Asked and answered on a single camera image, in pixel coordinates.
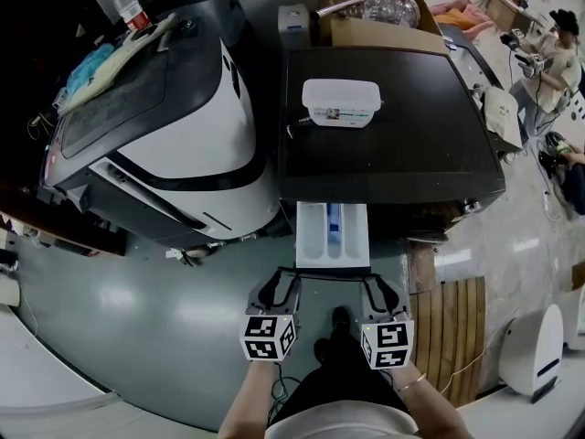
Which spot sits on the wooden desk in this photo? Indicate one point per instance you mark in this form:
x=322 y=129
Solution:
x=512 y=7

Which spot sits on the wooden slat pallet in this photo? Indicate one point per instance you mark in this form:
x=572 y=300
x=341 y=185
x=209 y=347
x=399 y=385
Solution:
x=450 y=336

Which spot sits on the large clear red-capped jug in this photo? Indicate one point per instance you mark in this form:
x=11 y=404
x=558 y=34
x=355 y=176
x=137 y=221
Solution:
x=393 y=7

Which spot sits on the white cloth gloves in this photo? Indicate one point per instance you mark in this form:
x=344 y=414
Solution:
x=123 y=53

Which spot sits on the clear plastic lidded container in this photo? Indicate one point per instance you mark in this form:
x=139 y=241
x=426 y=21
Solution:
x=340 y=101

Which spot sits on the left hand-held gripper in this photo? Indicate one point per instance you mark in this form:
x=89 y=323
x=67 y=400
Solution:
x=267 y=339

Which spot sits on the small white robot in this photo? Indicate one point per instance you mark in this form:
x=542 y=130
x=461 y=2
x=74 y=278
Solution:
x=532 y=350

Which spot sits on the person's black trousers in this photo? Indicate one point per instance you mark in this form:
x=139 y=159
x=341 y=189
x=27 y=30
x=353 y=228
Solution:
x=338 y=377

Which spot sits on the white box appliance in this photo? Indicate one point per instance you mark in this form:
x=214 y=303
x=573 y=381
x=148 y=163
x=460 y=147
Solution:
x=294 y=30

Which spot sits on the person's right forearm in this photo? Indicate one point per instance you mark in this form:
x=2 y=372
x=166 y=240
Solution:
x=434 y=405

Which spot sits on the white detergent drawer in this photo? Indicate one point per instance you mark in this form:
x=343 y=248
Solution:
x=311 y=236

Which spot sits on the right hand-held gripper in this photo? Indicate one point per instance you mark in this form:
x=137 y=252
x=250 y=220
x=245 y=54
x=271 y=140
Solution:
x=388 y=343

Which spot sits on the person's white shirt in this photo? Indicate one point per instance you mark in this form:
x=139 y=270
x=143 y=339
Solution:
x=343 y=421

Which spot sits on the blue cloth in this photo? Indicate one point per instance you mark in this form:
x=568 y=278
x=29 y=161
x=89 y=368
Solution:
x=89 y=69

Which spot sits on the red label water bottle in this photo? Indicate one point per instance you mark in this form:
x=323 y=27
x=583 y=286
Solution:
x=130 y=9

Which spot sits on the white power strip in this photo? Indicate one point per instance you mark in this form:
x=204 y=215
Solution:
x=546 y=200

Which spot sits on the black washing machine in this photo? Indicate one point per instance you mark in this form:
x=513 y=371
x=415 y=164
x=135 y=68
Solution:
x=388 y=153

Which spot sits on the white tote bag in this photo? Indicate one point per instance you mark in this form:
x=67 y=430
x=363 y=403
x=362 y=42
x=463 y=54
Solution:
x=500 y=112

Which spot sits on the pink cloth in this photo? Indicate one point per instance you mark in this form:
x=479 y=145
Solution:
x=461 y=16

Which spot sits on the brown cardboard box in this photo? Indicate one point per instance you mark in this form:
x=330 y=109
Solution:
x=379 y=37

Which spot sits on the person's left forearm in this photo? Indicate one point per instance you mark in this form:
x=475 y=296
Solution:
x=249 y=400

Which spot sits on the white and black cleaning robot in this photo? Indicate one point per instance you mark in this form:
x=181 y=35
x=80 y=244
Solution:
x=183 y=144

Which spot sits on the black shoe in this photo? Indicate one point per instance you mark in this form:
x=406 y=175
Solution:
x=322 y=350
x=341 y=320

